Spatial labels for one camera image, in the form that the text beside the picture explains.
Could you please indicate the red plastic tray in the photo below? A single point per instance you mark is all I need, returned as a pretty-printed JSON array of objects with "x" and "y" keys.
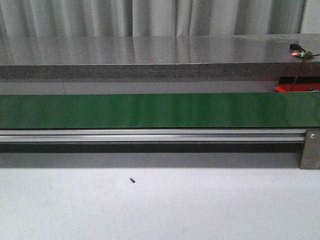
[{"x": 300, "y": 87}]

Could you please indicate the small sensor circuit board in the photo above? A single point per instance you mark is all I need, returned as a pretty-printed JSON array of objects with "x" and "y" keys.
[{"x": 297, "y": 51}]

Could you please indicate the white pleated curtain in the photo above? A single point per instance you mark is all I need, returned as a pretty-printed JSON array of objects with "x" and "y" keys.
[{"x": 160, "y": 18}]

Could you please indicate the metal conveyor support bracket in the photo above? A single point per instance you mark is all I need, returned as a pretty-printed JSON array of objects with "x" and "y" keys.
[{"x": 311, "y": 152}]

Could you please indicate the grey stone counter slab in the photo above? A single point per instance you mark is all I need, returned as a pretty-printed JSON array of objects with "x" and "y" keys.
[{"x": 172, "y": 57}]

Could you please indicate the aluminium conveyor frame rail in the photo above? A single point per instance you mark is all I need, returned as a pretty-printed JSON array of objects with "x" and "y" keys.
[{"x": 154, "y": 135}]

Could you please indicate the green conveyor belt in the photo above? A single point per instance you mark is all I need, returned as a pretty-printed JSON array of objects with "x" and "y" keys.
[{"x": 163, "y": 110}]

